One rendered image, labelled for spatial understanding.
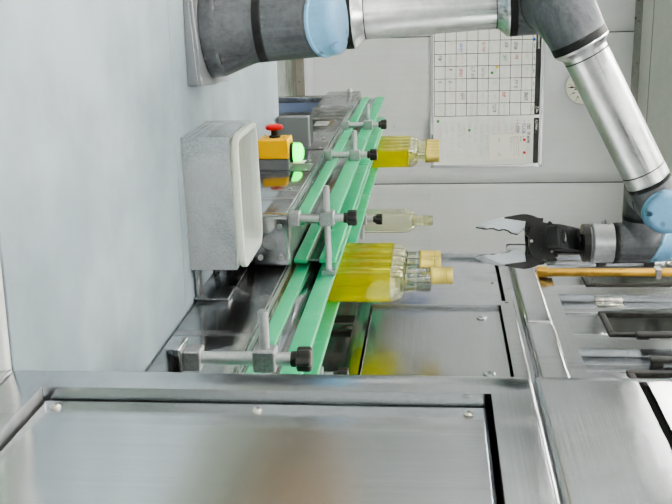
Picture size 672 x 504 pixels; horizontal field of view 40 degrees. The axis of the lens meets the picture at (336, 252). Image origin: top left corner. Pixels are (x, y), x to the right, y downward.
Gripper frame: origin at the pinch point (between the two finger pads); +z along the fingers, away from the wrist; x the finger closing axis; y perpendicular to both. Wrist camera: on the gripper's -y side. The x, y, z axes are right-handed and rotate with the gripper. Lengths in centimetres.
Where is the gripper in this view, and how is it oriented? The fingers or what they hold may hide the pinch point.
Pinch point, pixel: (482, 241)
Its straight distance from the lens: 178.0
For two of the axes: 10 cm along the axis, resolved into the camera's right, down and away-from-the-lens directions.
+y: 1.1, 1.0, 9.9
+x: 0.1, -9.9, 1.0
